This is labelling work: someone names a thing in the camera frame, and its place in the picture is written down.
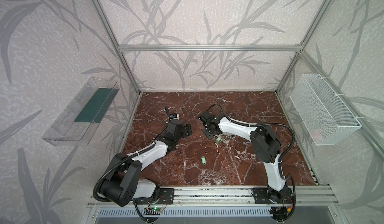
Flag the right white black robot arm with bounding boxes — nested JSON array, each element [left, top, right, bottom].
[[199, 111, 296, 203]]

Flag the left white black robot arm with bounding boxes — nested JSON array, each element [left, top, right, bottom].
[[93, 118, 193, 207]]

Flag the green circuit board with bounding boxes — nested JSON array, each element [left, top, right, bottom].
[[145, 206, 166, 216]]

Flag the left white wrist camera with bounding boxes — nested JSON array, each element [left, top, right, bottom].
[[170, 113, 180, 119]]

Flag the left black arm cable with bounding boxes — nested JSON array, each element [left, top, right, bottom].
[[92, 105, 172, 224]]

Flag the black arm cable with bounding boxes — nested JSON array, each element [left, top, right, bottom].
[[206, 103, 297, 222], [92, 105, 172, 224]]

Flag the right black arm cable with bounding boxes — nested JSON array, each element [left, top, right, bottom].
[[206, 103, 297, 222]]

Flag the clear plastic wall bin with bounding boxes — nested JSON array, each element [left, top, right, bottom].
[[42, 77, 120, 147]]

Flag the white wire mesh basket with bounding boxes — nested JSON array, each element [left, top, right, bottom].
[[290, 74, 362, 146]]

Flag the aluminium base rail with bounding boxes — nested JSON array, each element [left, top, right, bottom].
[[86, 185, 340, 208]]

